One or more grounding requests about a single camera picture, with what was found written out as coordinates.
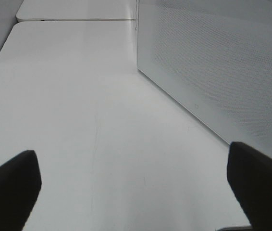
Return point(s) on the white microwave door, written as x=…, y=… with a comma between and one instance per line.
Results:
x=214, y=57

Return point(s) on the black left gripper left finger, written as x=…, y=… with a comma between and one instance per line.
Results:
x=20, y=184

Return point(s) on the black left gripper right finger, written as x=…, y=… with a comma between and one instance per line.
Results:
x=249, y=174

